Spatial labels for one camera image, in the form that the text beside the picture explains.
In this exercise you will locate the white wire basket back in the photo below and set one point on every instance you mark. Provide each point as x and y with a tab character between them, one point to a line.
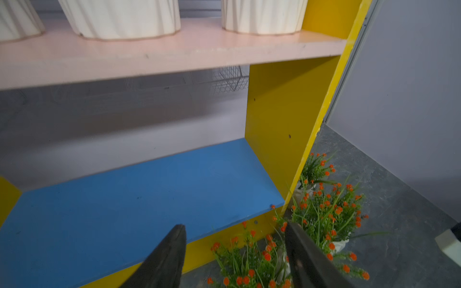
221	80

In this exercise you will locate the orange flower pot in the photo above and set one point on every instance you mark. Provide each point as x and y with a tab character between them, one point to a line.
246	264
328	217
315	173

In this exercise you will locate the orange flower pot middle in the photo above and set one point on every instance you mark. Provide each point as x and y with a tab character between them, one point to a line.
246	264

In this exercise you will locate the pink flower pot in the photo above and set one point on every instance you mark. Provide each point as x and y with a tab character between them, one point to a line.
19	20
263	17
122	20

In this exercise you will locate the orange flower pot far back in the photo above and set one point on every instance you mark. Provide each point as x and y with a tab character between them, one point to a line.
315	173

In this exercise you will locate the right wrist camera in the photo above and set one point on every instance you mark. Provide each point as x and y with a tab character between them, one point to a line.
449	243

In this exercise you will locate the yellow rack with coloured shelves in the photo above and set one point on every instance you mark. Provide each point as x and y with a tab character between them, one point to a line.
107	145

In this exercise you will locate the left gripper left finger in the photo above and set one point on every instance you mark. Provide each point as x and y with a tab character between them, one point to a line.
163	267

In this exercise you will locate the orange flower pot right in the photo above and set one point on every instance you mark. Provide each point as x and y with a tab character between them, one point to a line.
328	217

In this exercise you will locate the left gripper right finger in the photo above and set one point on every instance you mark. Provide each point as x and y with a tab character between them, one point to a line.
310	268

